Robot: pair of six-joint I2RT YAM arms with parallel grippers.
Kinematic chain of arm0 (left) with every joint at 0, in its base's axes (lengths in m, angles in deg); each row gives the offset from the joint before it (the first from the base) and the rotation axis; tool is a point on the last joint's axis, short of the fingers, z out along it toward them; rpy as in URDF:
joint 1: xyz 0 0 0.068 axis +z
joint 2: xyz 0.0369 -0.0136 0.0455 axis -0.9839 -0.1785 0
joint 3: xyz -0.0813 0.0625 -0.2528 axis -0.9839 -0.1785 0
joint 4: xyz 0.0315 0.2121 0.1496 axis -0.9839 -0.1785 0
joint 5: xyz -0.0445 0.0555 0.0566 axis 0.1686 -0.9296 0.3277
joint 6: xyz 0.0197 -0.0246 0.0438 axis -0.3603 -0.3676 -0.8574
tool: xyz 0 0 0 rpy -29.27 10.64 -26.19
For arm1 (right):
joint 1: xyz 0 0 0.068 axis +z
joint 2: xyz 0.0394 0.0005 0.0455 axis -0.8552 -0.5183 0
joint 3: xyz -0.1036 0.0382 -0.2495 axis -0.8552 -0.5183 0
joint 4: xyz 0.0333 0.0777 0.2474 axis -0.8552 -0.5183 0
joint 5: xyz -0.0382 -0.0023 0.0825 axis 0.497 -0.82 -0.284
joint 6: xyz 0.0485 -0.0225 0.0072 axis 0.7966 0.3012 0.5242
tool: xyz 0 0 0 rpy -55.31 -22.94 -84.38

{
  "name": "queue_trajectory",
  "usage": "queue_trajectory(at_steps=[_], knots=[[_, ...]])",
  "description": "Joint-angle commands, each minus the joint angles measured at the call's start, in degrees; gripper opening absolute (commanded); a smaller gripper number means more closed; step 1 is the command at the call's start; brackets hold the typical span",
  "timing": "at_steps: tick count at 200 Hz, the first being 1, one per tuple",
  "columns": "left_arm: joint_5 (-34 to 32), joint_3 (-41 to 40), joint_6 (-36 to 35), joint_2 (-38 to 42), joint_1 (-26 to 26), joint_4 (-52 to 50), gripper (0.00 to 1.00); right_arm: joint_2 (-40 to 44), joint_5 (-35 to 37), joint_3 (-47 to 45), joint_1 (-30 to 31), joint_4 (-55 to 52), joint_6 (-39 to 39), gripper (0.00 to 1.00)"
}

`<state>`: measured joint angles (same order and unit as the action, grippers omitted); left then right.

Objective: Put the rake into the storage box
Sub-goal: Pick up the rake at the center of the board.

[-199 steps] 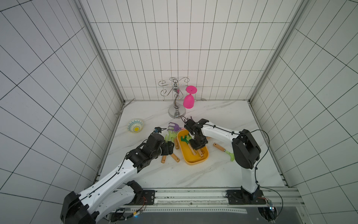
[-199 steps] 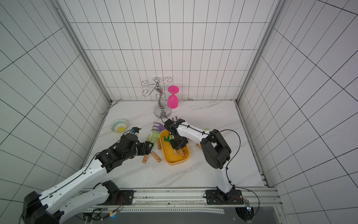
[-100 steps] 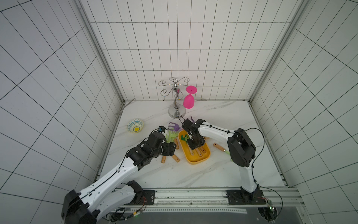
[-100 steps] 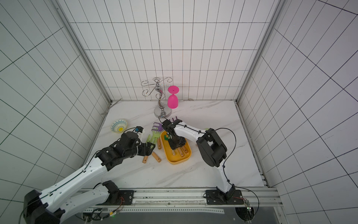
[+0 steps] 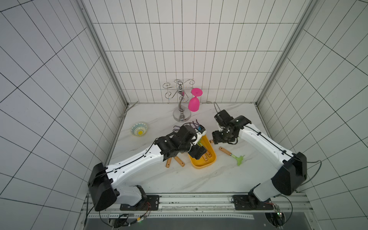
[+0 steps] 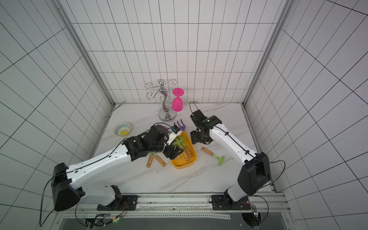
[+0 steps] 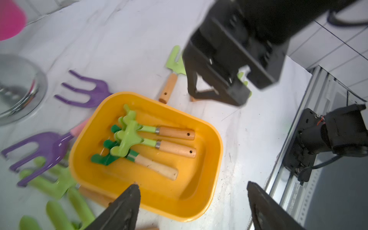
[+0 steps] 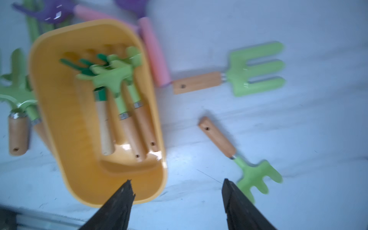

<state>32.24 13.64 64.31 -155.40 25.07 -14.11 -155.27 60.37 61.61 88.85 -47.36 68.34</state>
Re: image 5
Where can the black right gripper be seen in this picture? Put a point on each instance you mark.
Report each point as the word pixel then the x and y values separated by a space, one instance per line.
pixel 217 136

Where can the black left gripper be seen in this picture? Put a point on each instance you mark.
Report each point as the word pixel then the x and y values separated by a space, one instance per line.
pixel 198 152

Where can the light green fork rake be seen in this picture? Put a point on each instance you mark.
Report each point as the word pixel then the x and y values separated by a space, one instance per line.
pixel 238 159

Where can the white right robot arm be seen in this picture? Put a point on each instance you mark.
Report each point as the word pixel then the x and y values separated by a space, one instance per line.
pixel 291 167

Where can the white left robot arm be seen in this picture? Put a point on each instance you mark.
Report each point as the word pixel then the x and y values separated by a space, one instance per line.
pixel 106 183

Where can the purple rake near stand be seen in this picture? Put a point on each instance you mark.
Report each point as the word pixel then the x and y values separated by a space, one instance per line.
pixel 195 124

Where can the yellow storage box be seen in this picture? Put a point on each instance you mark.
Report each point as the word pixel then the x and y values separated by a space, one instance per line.
pixel 208 158

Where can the chrome cup holder stand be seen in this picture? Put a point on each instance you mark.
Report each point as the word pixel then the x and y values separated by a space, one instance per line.
pixel 181 113

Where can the pink plastic goblet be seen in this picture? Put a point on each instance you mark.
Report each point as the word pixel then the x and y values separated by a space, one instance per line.
pixel 194 103

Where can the blue yellow patterned bowl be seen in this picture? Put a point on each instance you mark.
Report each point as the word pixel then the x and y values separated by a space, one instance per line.
pixel 139 129

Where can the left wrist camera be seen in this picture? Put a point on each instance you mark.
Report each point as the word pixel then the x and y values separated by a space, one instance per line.
pixel 200 132

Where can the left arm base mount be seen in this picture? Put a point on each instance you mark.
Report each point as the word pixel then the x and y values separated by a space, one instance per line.
pixel 135 199

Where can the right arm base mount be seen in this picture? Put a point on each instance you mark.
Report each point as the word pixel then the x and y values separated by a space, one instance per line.
pixel 250 202

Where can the aluminium front rail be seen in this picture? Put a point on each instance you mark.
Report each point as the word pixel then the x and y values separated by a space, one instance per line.
pixel 204 205

